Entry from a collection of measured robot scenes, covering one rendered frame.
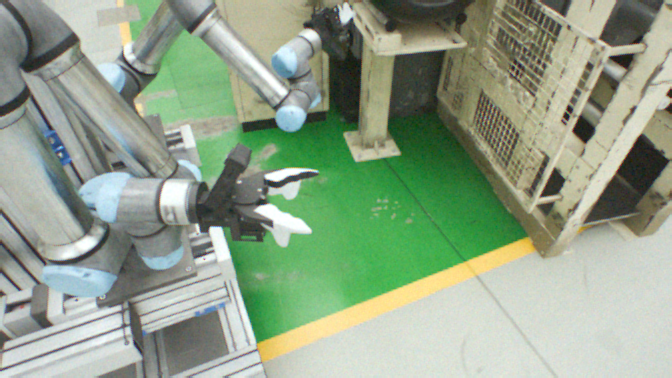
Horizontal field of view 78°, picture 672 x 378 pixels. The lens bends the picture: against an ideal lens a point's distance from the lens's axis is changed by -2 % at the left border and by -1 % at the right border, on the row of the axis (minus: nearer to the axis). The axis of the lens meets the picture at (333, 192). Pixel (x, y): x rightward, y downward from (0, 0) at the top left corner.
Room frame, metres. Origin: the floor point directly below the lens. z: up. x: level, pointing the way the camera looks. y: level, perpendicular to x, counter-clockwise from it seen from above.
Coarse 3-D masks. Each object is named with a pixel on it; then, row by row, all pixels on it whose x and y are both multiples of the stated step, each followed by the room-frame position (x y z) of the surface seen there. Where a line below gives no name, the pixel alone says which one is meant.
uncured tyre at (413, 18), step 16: (368, 0) 1.51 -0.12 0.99; (384, 0) 1.45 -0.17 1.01; (400, 0) 1.46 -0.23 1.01; (416, 0) 1.49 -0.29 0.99; (432, 0) 1.69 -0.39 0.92; (448, 0) 1.50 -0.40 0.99; (464, 0) 1.52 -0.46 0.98; (400, 16) 1.49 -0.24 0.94; (416, 16) 1.48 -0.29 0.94; (432, 16) 1.49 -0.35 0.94; (448, 16) 1.54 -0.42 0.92
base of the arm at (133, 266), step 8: (136, 248) 0.57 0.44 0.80; (128, 256) 0.56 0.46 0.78; (136, 256) 0.56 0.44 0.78; (128, 264) 0.55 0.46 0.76; (136, 264) 0.55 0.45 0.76; (144, 264) 0.56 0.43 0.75; (120, 272) 0.55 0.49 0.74; (128, 272) 0.54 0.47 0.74; (136, 272) 0.54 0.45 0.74; (144, 272) 0.55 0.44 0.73; (152, 272) 0.56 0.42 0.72
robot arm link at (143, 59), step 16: (160, 16) 1.14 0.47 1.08; (144, 32) 1.16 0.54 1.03; (160, 32) 1.13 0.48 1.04; (176, 32) 1.14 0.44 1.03; (128, 48) 1.18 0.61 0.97; (144, 48) 1.15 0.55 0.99; (160, 48) 1.15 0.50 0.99; (128, 64) 1.15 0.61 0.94; (144, 64) 1.15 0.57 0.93; (160, 64) 1.21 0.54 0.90; (144, 80) 1.16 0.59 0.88
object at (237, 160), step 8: (240, 144) 0.49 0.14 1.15; (232, 152) 0.47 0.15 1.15; (240, 152) 0.47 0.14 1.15; (248, 152) 0.48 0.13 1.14; (232, 160) 0.46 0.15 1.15; (240, 160) 0.46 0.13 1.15; (248, 160) 0.47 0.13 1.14; (224, 168) 0.46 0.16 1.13; (232, 168) 0.45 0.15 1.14; (240, 168) 0.45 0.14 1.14; (224, 176) 0.45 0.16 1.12; (232, 176) 0.45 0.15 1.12; (216, 184) 0.45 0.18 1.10; (224, 184) 0.45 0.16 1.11; (232, 184) 0.45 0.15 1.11; (216, 192) 0.45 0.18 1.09; (224, 192) 0.45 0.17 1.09; (208, 200) 0.45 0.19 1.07; (216, 200) 0.45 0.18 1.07; (216, 208) 0.45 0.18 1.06
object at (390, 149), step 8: (344, 136) 2.01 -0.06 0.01; (352, 136) 2.00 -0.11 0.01; (360, 144) 1.92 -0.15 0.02; (392, 144) 1.93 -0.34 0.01; (352, 152) 1.86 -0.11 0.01; (360, 152) 1.85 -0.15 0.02; (368, 152) 1.85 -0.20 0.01; (384, 152) 1.85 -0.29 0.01; (392, 152) 1.85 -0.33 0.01; (360, 160) 1.79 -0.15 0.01
